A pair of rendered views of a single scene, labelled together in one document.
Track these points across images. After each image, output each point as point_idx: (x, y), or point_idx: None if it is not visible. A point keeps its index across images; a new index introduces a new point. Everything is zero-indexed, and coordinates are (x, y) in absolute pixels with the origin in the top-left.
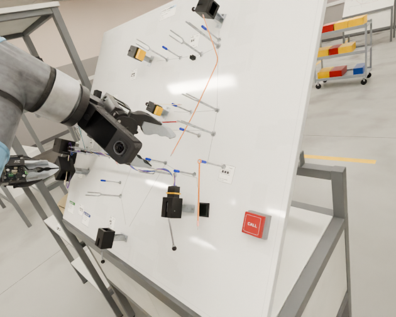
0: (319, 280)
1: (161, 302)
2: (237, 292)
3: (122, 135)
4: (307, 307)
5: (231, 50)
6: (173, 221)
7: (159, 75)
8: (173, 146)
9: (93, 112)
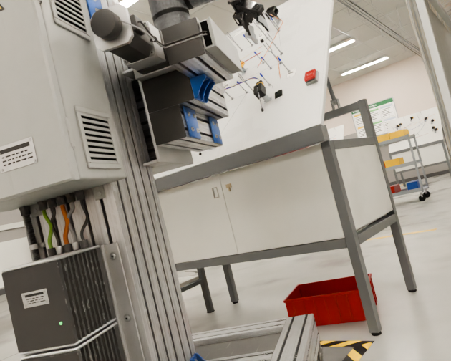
0: (358, 148)
1: (242, 196)
2: (305, 110)
3: (258, 3)
4: (351, 152)
5: (287, 29)
6: (257, 112)
7: None
8: (252, 82)
9: (245, 0)
